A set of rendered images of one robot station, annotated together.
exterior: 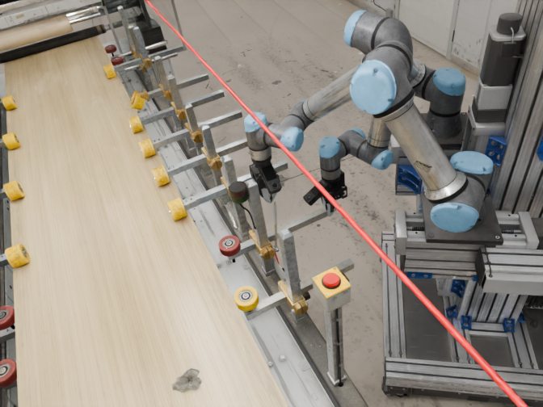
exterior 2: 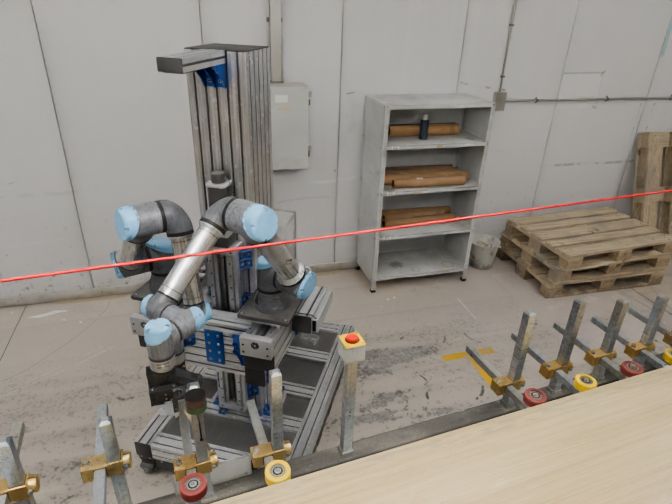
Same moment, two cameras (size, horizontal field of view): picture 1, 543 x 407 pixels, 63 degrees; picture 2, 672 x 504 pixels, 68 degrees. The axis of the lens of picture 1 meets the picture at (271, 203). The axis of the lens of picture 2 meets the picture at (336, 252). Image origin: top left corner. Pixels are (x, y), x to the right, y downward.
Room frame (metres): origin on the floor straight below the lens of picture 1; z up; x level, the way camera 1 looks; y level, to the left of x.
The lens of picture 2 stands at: (0.78, 1.20, 2.21)
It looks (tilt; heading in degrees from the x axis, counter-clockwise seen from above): 27 degrees down; 267
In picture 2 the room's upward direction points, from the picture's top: 2 degrees clockwise
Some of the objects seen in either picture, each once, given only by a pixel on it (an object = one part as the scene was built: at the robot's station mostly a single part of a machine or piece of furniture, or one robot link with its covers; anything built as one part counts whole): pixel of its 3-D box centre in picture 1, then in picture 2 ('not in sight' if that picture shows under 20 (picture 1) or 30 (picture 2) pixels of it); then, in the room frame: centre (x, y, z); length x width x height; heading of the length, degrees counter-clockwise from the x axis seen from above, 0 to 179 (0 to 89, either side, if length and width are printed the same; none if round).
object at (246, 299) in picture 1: (248, 304); (278, 481); (0.88, 0.14, 0.85); 0.08 x 0.08 x 0.11
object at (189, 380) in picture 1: (186, 379); not in sight; (0.62, 0.33, 0.91); 0.09 x 0.07 x 0.02; 95
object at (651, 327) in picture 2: not in sight; (646, 339); (-0.76, -0.60, 0.86); 0.03 x 0.03 x 0.48; 19
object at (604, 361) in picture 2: not in sight; (590, 351); (-0.47, -0.54, 0.84); 0.43 x 0.03 x 0.04; 109
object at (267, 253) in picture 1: (261, 244); (196, 465); (1.15, 0.07, 0.85); 0.13 x 0.06 x 0.05; 19
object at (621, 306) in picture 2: not in sight; (607, 345); (-0.52, -0.52, 0.89); 0.03 x 0.03 x 0.48; 19
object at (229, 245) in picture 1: (231, 252); (194, 495); (1.13, 0.18, 0.85); 0.08 x 0.08 x 0.11
